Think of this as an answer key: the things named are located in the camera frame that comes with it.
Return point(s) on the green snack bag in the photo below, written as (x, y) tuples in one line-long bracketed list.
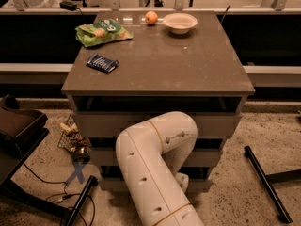
[(102, 32)]

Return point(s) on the white bowl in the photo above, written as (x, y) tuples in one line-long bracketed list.
[(180, 23)]

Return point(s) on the black stand leg right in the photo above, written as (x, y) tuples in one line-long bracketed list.
[(268, 181)]

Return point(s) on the blue snack packet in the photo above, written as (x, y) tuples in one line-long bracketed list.
[(102, 64)]

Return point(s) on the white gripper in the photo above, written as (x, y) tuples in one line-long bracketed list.
[(182, 182)]

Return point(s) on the black stand left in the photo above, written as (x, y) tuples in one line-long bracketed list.
[(21, 132)]

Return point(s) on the blue tape cross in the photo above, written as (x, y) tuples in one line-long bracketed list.
[(78, 171)]

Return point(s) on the grey drawer cabinet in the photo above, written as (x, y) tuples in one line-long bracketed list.
[(158, 72)]

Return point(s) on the orange fruit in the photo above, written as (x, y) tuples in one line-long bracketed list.
[(151, 18)]

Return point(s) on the grey drawer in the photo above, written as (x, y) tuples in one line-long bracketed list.
[(118, 185), (196, 159), (97, 124)]

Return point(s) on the wire basket with items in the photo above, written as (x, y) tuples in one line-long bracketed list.
[(71, 141)]

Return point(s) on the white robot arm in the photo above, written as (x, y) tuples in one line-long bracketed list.
[(150, 155)]

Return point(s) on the black power adapter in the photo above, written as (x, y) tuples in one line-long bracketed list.
[(68, 5)]

